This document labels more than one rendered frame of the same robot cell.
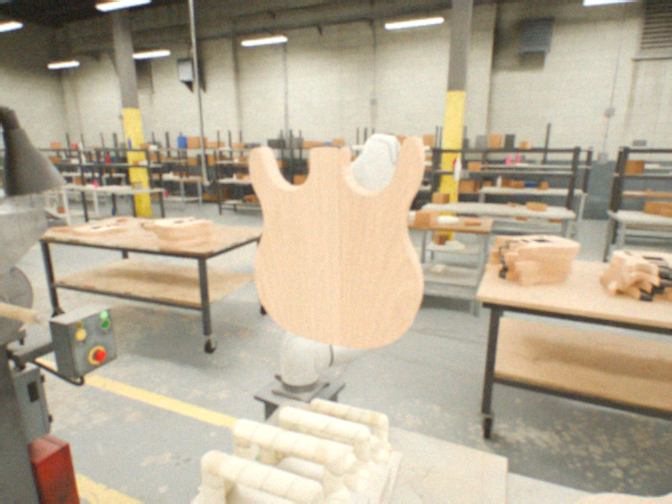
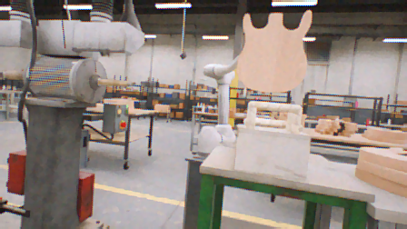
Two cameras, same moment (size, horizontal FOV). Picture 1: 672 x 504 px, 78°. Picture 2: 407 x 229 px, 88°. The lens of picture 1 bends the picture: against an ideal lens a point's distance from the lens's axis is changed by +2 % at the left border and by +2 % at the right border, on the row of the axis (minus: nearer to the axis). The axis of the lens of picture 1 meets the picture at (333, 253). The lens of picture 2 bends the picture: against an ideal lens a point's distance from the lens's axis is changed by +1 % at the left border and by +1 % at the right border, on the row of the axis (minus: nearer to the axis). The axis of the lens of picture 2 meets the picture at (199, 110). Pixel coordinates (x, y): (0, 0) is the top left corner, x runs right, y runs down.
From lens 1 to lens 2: 76 cm
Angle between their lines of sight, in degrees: 15
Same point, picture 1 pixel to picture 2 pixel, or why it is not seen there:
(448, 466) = not seen: hidden behind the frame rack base
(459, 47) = (238, 47)
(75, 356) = (115, 121)
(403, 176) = (305, 23)
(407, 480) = not seen: hidden behind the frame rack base
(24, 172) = (132, 21)
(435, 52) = (223, 51)
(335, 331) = (270, 85)
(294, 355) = (207, 137)
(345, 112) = (180, 73)
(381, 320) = (291, 79)
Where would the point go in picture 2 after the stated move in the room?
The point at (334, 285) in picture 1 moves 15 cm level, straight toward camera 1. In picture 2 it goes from (272, 66) to (290, 61)
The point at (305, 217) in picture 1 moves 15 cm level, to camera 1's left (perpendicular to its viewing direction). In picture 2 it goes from (263, 39) to (236, 34)
